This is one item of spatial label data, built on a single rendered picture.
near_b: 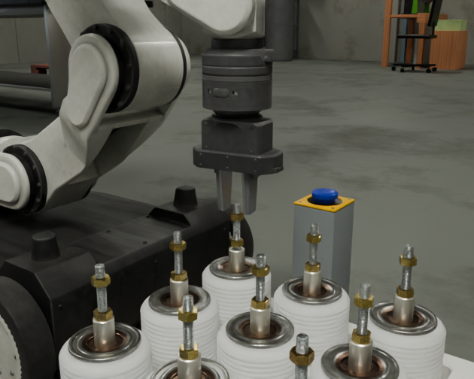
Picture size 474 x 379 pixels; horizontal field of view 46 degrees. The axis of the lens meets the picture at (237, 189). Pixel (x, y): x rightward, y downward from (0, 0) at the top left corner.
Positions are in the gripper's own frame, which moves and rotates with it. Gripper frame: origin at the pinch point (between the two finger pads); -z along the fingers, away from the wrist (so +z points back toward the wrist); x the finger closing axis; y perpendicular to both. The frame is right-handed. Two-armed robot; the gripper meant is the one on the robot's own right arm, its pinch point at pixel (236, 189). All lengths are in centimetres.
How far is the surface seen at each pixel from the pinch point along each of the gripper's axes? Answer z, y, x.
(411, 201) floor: -37, 127, 3
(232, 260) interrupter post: -9.8, -1.1, 0.0
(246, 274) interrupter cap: -11.2, -1.7, 2.3
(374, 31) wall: 11, 959, -215
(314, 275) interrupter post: -8.7, -2.9, 12.2
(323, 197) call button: -4.0, 14.3, 7.4
